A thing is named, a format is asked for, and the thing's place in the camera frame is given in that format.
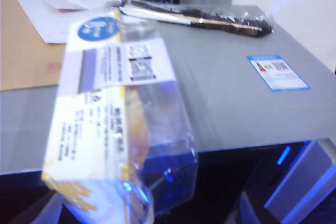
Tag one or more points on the white paper sheet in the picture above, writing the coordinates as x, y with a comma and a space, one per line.
31, 6

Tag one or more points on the clear plastic snack box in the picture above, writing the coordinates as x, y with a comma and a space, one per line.
105, 103

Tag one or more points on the brown cardboard sheet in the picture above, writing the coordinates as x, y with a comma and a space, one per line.
23, 51

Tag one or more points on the silver Midea microwave oven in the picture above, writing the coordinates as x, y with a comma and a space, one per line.
223, 98

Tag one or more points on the plastic wrapped black gold utensil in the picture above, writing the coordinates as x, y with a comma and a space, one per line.
210, 20

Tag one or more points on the blue white label sticker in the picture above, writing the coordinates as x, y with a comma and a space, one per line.
278, 77

